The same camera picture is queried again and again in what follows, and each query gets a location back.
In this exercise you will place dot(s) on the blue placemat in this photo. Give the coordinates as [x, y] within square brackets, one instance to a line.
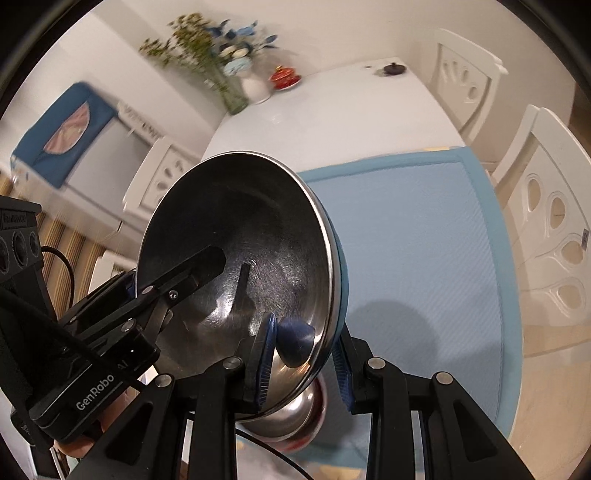
[415, 254]

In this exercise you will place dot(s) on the striped beige cloth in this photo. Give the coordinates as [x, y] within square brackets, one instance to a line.
[78, 244]

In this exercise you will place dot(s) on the steel bowl red outside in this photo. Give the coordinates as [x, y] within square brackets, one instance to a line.
[295, 422]

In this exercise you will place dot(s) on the glass vase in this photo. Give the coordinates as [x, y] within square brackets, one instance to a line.
[233, 99]

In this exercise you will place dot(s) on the white ribbed vase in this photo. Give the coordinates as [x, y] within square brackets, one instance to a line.
[256, 90]

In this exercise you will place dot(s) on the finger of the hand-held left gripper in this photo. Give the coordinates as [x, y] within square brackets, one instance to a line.
[111, 295]
[189, 270]

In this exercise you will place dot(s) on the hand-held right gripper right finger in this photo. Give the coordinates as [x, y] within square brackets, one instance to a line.
[344, 369]

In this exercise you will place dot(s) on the blue and white artificial flowers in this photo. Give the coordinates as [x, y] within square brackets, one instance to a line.
[235, 64]

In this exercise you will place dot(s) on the white wooden dining chair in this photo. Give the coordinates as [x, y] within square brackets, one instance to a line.
[485, 76]
[143, 184]
[108, 270]
[531, 152]

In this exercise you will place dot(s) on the person's left hand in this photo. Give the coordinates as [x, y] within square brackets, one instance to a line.
[115, 415]

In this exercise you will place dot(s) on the steel bowl blue outside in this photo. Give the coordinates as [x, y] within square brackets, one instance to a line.
[258, 212]

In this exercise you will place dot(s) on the blue refrigerator cover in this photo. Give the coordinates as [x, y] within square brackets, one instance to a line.
[41, 152]

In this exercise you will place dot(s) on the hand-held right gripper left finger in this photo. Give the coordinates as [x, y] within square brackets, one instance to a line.
[263, 364]

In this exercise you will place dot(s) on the small black round object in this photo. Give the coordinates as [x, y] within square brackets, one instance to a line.
[393, 69]

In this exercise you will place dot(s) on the green flower bouquet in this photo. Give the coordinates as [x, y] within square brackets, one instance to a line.
[184, 41]

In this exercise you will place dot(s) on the red lidded cup with saucer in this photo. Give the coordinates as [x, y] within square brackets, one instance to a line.
[282, 77]

